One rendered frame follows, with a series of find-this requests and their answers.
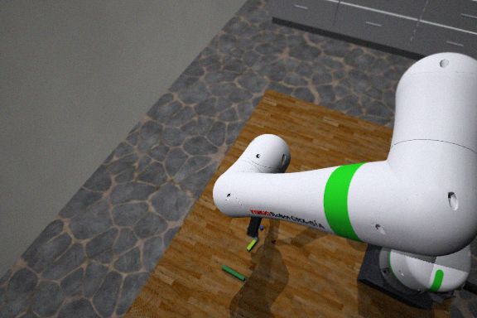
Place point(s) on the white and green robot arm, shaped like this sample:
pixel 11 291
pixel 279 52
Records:
pixel 421 200

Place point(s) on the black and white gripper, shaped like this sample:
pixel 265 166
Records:
pixel 253 228

